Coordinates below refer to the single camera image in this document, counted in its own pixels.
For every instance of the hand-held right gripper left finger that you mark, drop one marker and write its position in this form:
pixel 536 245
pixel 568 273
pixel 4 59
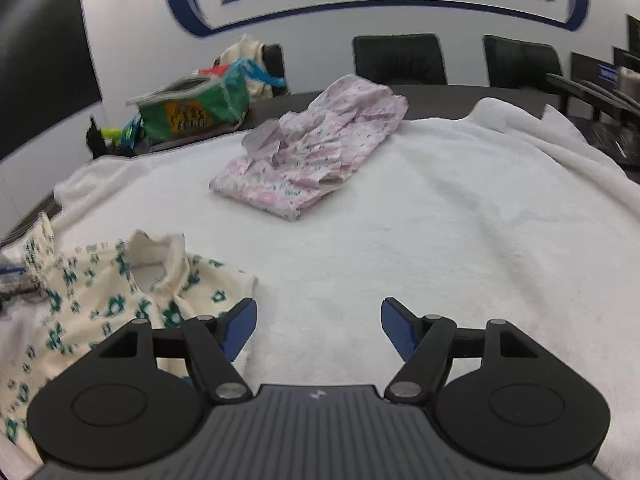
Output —
pixel 242 327

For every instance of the cream green-flower garment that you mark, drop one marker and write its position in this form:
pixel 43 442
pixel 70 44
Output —
pixel 75 310

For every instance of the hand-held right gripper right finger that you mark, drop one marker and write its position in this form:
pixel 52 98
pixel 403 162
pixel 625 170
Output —
pixel 397 330

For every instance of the black wall screen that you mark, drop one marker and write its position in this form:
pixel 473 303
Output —
pixel 40 60

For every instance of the blue name plate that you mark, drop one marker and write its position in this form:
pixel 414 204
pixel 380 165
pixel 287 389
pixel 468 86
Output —
pixel 608 74

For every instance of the white towel blanket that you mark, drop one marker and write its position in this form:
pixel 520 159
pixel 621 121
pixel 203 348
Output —
pixel 425 240

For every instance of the pink floral garment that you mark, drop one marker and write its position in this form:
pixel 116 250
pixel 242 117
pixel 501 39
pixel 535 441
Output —
pixel 320 160

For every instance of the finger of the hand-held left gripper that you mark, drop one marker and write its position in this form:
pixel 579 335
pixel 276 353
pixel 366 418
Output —
pixel 17 292

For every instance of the black office chair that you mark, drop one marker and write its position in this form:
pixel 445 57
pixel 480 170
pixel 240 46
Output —
pixel 400 60
pixel 595 110
pixel 276 67
pixel 522 62

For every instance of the yellow-green cloth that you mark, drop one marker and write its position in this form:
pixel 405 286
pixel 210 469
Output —
pixel 112 135

